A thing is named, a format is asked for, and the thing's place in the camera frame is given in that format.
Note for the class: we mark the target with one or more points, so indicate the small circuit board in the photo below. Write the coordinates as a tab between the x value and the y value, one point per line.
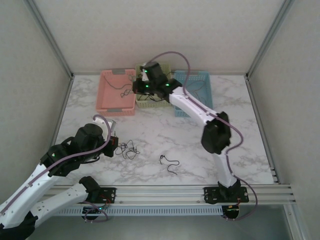
93	211
231	211

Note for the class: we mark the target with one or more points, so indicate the light blue plastic basket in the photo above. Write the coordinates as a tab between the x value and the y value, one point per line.
180	113

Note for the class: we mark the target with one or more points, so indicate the aluminium front rail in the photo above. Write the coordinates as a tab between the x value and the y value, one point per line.
160	195

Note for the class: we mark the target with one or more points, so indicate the pale green plastic basket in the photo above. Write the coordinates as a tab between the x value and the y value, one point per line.
150	104

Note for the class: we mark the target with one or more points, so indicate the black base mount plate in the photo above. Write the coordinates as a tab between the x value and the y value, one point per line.
107	195
210	195

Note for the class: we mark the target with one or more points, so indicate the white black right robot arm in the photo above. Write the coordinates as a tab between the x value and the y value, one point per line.
192	105

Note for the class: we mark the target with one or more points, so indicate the pink plastic basket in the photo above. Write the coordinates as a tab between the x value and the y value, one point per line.
125	105

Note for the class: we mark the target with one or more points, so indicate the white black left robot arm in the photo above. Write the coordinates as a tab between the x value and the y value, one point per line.
37	190

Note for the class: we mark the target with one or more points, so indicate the aluminium frame post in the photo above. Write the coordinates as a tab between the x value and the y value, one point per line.
50	37
269	37

